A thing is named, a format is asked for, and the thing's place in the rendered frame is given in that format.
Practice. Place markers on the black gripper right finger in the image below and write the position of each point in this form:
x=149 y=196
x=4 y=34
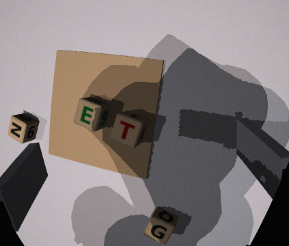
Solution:
x=268 y=161

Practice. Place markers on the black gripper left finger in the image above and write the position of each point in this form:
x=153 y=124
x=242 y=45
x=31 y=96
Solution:
x=19 y=186

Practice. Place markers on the tan square mat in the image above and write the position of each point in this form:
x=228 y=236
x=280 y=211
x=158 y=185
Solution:
x=128 y=84

